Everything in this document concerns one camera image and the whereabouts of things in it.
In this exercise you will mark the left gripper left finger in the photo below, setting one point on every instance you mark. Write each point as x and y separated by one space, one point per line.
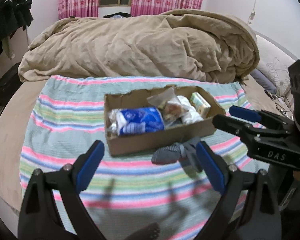
39 217

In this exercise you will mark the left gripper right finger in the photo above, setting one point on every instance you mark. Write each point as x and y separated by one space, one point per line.
248 207

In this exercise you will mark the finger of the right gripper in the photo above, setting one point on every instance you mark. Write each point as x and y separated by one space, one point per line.
240 127
247 114

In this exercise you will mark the clear plastic snack bag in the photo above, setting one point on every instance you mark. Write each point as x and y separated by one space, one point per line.
169 105

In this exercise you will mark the grey sock pair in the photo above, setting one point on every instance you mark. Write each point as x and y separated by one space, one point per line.
176 151

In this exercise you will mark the blue tissue pack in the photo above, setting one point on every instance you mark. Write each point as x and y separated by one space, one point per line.
139 121

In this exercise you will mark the green tissue box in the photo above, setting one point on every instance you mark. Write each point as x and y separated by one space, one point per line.
200 104

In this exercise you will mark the white floral pillow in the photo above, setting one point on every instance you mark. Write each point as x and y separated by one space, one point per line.
274 65

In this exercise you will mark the tan crumpled blanket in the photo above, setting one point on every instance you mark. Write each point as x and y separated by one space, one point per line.
183 43

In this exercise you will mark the striped pastel towel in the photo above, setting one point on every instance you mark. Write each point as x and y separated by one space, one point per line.
126 193

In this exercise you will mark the clear bag of white beads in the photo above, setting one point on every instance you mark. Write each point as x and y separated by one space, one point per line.
112 117

